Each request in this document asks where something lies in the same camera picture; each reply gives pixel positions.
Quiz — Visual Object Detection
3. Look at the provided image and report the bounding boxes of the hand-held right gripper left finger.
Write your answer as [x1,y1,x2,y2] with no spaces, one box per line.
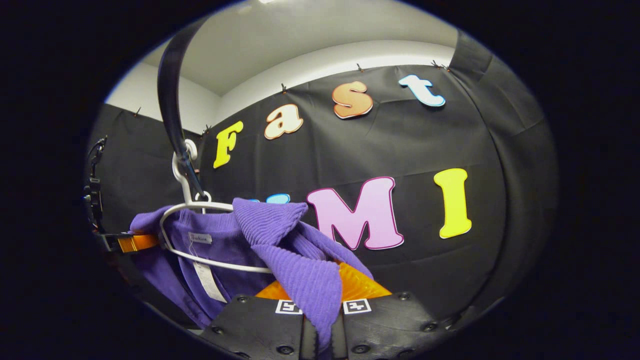
[200,280,306,360]

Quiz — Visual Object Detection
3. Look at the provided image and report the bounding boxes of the purple knit jacket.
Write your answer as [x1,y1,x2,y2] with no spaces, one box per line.
[129,197,375,351]

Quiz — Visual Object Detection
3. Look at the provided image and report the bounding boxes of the black tripod stand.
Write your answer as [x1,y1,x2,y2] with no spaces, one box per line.
[82,136,108,233]

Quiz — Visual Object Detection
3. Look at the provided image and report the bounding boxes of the black clothes rack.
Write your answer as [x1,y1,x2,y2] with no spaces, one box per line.
[157,15,213,201]

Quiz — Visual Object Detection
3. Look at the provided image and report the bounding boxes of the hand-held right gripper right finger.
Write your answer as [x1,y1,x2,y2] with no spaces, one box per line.
[340,262,451,360]

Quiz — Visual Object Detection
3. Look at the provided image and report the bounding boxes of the white hanger with jacket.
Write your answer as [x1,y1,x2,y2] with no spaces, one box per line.
[159,139,273,274]

